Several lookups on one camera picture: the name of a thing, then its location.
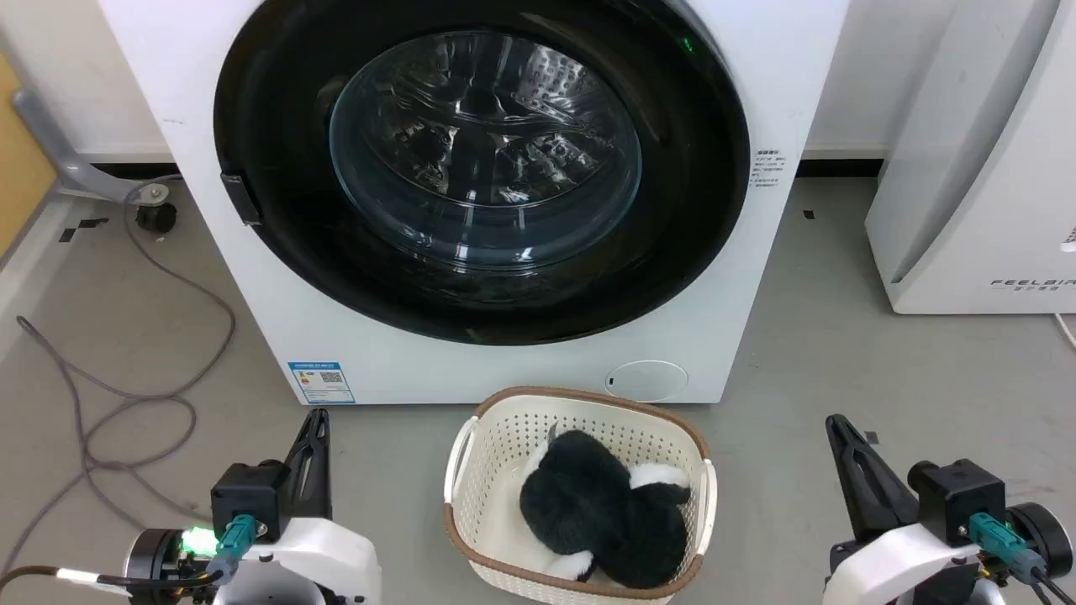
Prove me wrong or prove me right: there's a cream perforated laundry basket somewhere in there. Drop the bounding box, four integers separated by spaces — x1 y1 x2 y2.
443 387 718 605

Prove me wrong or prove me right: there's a right teal-plug black cable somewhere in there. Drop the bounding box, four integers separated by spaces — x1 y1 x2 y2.
968 512 1076 605

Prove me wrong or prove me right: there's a black caster wheel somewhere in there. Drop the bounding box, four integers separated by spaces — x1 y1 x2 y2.
135 184 179 235

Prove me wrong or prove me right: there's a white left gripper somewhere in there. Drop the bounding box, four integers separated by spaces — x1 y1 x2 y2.
214 408 384 605

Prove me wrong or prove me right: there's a round black glass washer door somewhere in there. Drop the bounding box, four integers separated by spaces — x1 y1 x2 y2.
214 0 751 346

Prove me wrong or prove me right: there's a teal-plug black cable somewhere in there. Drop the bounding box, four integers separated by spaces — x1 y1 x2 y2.
968 512 1076 605
0 513 258 590

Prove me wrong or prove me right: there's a left teal-plug black cable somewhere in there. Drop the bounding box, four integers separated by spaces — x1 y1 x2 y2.
0 513 258 590

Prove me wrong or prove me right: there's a yellow wooden panel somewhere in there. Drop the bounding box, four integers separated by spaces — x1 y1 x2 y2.
0 52 58 261

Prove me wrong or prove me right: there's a black and white plush toy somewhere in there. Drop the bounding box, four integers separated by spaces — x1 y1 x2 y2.
519 427 694 590

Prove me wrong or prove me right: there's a grey metal frame leg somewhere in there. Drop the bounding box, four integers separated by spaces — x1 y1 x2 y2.
12 88 182 205

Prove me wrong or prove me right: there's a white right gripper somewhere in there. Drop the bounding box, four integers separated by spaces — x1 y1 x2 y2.
822 413 983 605

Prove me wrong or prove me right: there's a white front-load washing machine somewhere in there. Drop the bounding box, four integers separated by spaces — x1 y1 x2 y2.
97 0 850 406

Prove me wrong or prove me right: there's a round white filter cover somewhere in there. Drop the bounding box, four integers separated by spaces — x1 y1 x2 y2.
605 360 689 402

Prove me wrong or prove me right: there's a blue energy label sticker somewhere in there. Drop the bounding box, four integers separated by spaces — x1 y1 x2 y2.
287 362 356 405

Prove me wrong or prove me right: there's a white air purifier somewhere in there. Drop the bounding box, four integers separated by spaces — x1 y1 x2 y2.
865 0 1076 315

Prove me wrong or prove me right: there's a grey floor cable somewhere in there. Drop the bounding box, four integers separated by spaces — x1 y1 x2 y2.
0 178 238 581

